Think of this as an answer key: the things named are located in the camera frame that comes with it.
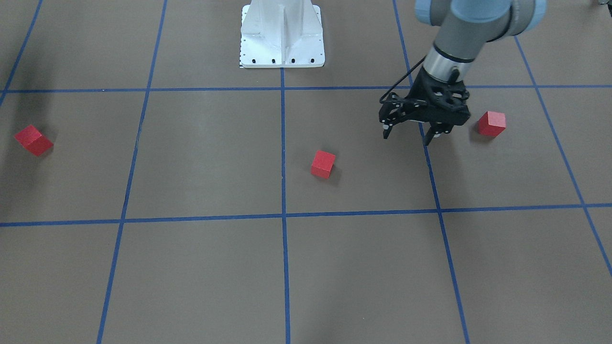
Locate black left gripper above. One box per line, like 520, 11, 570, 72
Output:
380, 67, 471, 146

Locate red block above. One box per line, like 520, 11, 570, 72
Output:
310, 150, 336, 179
14, 125, 54, 157
477, 111, 507, 137

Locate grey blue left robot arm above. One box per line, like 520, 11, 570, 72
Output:
378, 0, 548, 145

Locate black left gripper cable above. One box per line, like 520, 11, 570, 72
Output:
379, 56, 426, 105

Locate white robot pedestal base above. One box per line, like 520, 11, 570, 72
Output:
239, 0, 326, 68

